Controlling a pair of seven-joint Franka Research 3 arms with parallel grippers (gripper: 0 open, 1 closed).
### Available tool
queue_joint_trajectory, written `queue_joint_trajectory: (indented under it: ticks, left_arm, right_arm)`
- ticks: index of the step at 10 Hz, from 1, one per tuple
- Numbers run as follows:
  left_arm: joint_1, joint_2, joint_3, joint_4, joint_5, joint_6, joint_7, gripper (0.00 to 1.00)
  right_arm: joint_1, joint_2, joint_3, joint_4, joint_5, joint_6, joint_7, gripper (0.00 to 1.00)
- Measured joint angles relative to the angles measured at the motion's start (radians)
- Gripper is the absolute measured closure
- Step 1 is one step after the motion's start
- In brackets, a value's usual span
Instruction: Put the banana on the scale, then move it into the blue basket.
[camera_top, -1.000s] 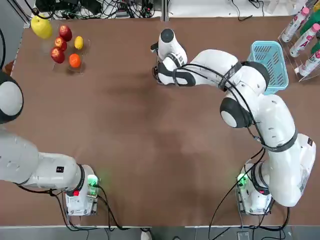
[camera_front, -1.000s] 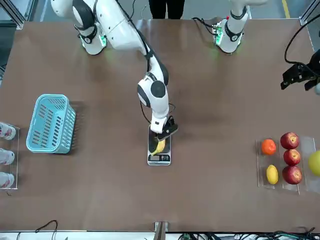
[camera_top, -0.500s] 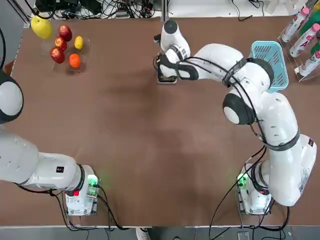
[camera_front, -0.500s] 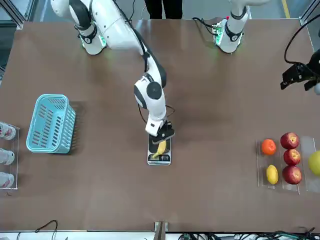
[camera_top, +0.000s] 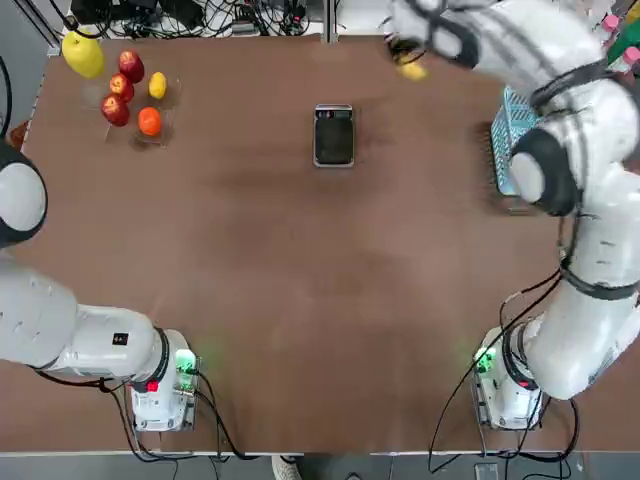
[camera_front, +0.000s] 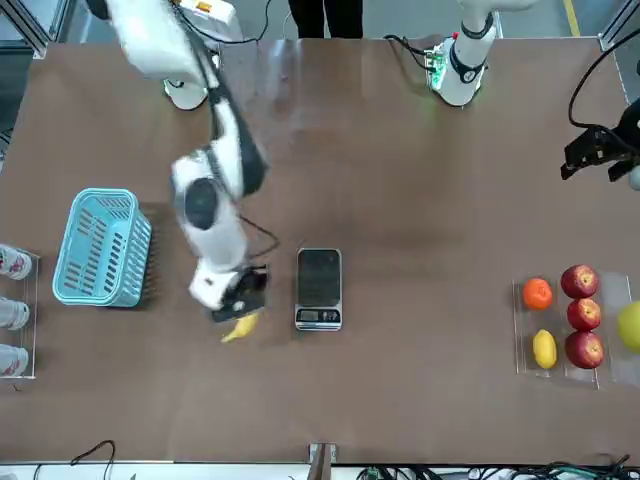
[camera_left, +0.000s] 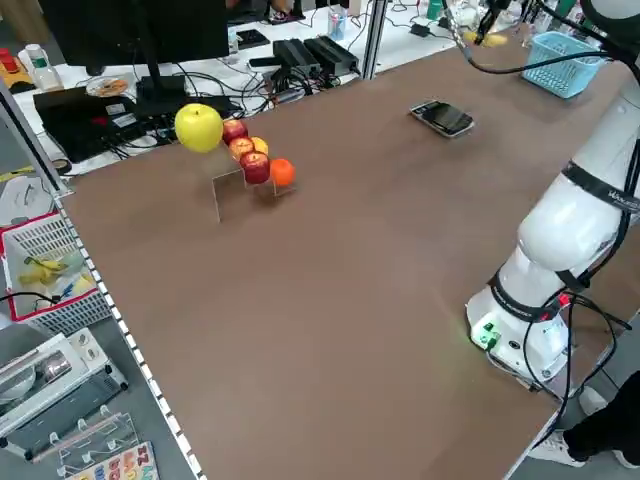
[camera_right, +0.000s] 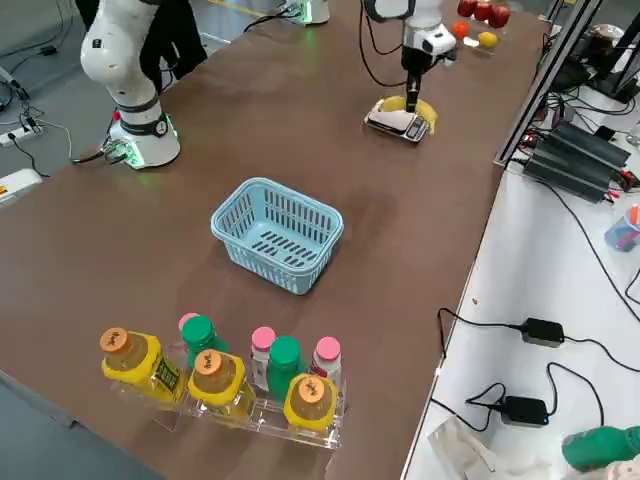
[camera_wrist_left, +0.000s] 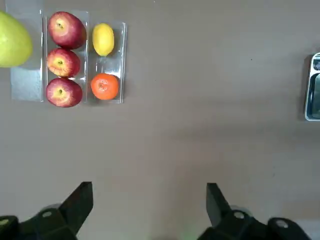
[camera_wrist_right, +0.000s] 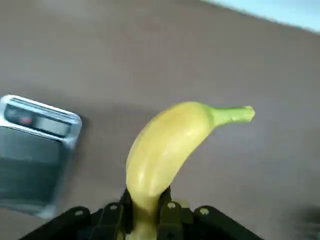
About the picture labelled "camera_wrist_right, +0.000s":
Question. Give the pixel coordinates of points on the yellow banana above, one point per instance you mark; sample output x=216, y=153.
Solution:
x=165, y=150

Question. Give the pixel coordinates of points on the silver black digital scale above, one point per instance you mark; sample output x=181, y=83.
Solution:
x=30, y=160

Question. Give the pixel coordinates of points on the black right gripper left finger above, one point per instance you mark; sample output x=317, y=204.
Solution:
x=100, y=225

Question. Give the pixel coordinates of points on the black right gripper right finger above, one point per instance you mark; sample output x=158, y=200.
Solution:
x=180, y=225

